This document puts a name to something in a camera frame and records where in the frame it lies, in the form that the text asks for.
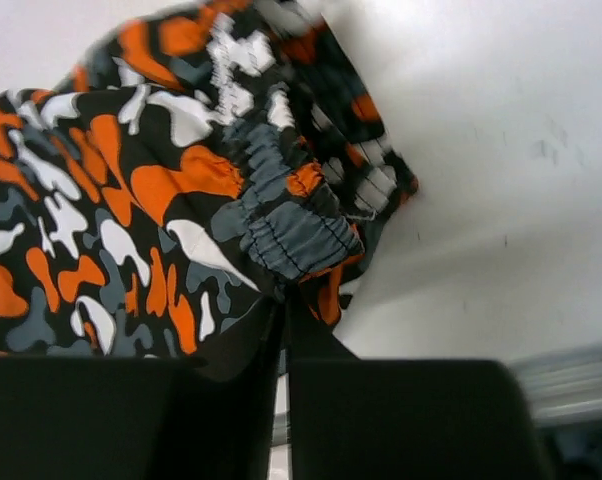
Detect aluminium frame rail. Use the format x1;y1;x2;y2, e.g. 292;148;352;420
510;344;602;427

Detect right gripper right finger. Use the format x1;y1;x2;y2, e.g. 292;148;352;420
286;297;555;479

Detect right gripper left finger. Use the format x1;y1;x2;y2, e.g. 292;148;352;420
0;301;284;479

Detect orange camouflage shorts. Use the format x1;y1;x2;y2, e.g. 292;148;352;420
0;1;419;382

